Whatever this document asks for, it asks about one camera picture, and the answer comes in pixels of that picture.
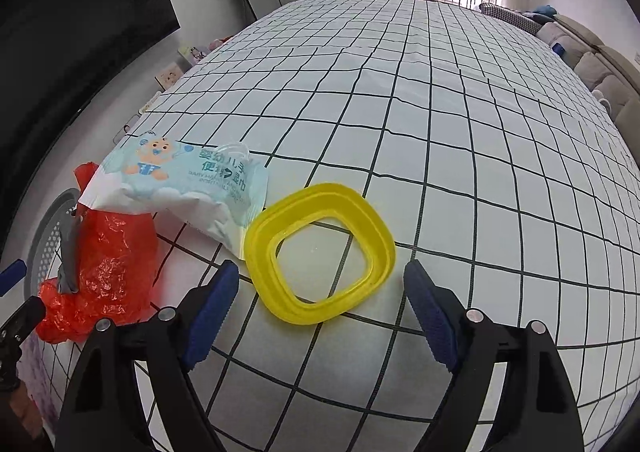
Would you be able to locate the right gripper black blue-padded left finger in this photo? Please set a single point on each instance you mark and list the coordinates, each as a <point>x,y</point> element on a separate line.
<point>102,408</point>

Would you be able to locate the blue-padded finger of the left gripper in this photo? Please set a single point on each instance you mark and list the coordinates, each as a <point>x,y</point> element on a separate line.
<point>11,275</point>

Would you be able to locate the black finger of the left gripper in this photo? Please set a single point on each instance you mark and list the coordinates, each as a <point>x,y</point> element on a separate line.
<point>22,322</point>

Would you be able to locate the grey perforated trash basket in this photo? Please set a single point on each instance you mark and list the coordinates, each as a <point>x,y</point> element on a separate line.
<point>44,254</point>

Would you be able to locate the person's hand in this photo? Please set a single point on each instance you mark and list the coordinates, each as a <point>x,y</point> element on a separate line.
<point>26,411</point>

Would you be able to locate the pink fuzzy rug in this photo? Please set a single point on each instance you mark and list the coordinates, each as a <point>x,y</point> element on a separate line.
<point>32,370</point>

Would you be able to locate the dark grey cloth strip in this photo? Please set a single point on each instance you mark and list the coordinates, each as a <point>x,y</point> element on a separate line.
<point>67,271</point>

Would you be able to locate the red plastic bag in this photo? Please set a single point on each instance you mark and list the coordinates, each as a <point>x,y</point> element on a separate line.
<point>116,257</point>

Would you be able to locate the white baby wipes bag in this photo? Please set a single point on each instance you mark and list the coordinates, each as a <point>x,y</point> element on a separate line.
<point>218,190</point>

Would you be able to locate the white black-grid tablecloth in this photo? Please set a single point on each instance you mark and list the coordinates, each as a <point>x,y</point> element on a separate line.
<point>488,160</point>

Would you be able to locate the grey sofa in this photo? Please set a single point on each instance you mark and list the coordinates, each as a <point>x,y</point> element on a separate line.
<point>610,77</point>

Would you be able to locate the photo frame of man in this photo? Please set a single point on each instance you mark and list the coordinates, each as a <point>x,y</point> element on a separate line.
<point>125,129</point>

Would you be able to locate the scalloped white photo frame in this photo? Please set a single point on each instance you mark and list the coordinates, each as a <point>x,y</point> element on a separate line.
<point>149,103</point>

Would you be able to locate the pink portrait photo frame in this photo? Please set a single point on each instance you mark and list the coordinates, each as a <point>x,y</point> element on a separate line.
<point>168,76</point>

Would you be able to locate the black wall television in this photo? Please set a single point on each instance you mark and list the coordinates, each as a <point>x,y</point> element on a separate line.
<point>56,55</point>

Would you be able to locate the tall child photo frame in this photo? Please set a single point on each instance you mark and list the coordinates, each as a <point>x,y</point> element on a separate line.
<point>193,55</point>

